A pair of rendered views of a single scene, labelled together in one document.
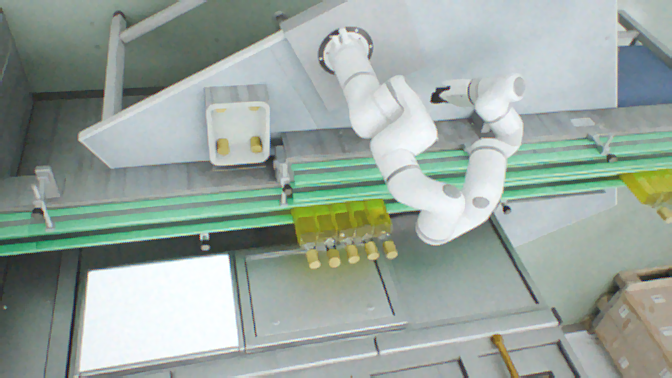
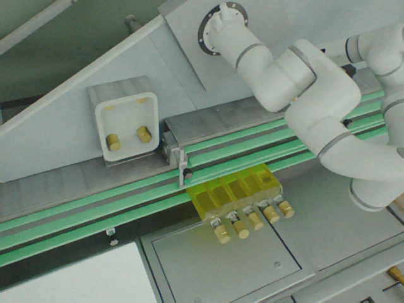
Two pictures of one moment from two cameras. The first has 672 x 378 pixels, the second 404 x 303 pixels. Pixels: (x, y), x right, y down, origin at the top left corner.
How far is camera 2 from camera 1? 0.59 m
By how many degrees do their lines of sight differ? 7
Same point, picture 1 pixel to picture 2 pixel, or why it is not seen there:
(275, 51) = (154, 39)
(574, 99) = not seen: hidden behind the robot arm
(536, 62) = (372, 21)
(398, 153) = (327, 122)
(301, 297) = (214, 270)
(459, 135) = not seen: hidden behind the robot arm
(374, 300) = (279, 257)
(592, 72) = not seen: outside the picture
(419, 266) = (302, 214)
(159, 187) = (57, 193)
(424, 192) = (380, 161)
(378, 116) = (289, 86)
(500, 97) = (396, 48)
